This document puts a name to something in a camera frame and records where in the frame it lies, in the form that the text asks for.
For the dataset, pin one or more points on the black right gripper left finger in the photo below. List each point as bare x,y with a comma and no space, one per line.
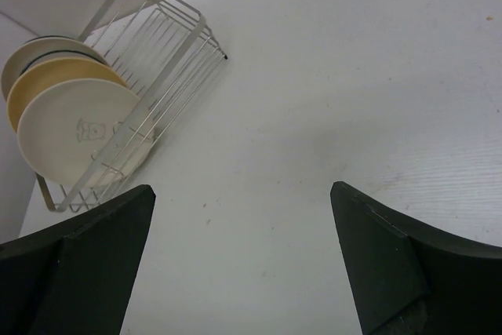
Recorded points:
76,277

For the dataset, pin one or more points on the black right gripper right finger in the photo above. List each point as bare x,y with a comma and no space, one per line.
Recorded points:
408,277

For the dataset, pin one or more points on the cream plate with bear print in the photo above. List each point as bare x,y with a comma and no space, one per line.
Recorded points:
64,128

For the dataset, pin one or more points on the tan beige plate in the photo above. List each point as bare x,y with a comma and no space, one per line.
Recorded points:
49,73

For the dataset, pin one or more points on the white plate thin teal rim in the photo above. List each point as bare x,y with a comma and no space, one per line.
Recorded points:
36,52

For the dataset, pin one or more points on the white plate wide teal band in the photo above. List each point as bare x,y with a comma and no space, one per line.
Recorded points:
49,37

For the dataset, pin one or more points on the silver wire dish rack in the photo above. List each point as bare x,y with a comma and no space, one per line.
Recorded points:
166,53

